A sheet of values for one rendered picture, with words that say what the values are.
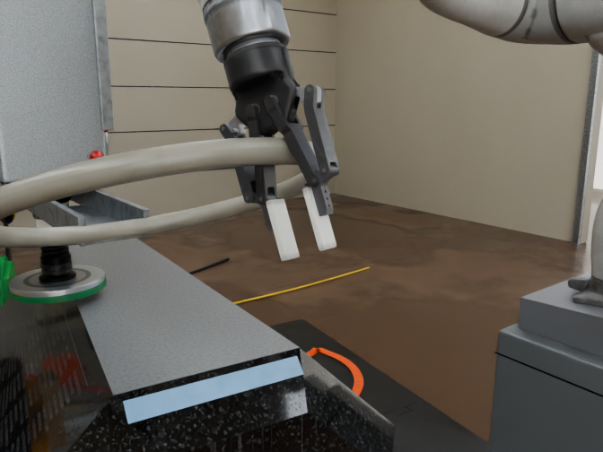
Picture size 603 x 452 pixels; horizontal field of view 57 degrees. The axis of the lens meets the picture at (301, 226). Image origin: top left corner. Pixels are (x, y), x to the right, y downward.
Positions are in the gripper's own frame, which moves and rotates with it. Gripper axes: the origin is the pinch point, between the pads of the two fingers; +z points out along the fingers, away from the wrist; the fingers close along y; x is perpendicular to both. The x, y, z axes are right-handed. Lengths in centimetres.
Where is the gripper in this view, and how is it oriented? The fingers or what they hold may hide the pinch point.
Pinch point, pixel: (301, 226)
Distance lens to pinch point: 62.2
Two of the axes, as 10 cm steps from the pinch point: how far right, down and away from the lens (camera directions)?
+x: -5.1, 0.9, -8.6
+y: -8.2, 2.5, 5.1
